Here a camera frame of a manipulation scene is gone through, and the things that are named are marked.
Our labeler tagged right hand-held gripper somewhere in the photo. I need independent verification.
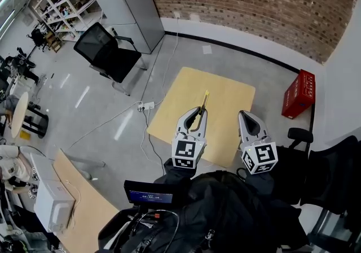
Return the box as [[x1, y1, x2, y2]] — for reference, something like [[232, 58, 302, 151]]
[[238, 110, 280, 175]]

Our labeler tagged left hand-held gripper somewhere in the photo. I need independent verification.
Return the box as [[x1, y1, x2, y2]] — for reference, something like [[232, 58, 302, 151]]
[[171, 106, 208, 169]]

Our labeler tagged person's right forearm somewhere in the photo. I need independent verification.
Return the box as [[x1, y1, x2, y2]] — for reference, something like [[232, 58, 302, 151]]
[[245, 171, 276, 197]]

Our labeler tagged person's left forearm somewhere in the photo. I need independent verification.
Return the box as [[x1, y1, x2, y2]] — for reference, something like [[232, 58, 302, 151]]
[[154, 158, 196, 188]]

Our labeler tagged square wooden table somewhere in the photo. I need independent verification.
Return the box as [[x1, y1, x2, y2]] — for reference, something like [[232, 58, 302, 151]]
[[147, 66, 256, 169]]

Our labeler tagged white power strip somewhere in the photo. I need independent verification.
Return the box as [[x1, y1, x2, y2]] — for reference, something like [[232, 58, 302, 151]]
[[137, 101, 156, 112]]

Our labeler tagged red box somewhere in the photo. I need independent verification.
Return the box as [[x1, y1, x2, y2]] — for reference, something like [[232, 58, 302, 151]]
[[281, 68, 316, 120]]

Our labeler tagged black office chair with armrest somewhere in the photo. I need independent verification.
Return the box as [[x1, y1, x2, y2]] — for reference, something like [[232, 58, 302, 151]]
[[274, 127, 361, 216]]

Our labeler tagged black chest-mounted screen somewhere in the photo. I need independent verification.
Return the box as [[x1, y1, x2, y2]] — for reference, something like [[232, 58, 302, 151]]
[[124, 179, 184, 211]]

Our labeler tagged person's black jacket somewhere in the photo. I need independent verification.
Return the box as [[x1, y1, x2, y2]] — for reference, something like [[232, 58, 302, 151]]
[[96, 171, 310, 253]]

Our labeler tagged black mesh visitor chair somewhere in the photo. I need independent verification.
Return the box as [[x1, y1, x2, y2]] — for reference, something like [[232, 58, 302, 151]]
[[73, 21, 148, 97]]

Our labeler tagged long wooden desk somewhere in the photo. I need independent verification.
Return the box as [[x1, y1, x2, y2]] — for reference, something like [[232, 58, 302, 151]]
[[52, 148, 121, 253]]

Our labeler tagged white box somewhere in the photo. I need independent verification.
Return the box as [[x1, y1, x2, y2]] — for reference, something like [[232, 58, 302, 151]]
[[29, 152, 61, 182]]

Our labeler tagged small wooden stool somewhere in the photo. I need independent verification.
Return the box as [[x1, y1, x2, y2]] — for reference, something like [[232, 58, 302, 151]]
[[45, 31, 64, 54]]

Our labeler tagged white microwave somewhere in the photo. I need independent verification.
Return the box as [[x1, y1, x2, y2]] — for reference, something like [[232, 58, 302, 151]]
[[33, 179, 77, 233]]

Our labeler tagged white storage shelf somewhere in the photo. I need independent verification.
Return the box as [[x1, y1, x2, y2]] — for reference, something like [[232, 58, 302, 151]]
[[32, 0, 105, 42]]

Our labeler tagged round white table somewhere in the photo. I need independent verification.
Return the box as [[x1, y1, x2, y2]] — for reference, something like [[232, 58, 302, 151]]
[[10, 91, 50, 140]]

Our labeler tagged black swivel chair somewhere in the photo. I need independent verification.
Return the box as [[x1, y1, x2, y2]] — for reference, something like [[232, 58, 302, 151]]
[[26, 28, 49, 51]]

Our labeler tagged white looped floor cable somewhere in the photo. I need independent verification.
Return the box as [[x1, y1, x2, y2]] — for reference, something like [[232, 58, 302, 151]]
[[140, 110, 170, 168]]

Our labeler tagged black floor cable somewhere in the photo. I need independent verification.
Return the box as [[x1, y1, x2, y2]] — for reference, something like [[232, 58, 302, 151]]
[[140, 34, 165, 103]]

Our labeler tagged white wall socket cable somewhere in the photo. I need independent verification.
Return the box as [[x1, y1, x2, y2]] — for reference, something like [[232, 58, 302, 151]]
[[161, 17, 180, 101]]

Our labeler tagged long white floor cable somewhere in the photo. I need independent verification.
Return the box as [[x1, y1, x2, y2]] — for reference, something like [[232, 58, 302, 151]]
[[68, 101, 142, 149]]

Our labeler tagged black chest cable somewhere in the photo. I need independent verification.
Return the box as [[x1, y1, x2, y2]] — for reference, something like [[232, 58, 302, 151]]
[[112, 209, 181, 253]]

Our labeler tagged white cable on desk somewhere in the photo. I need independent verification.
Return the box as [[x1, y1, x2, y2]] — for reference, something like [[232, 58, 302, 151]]
[[64, 179, 82, 230]]

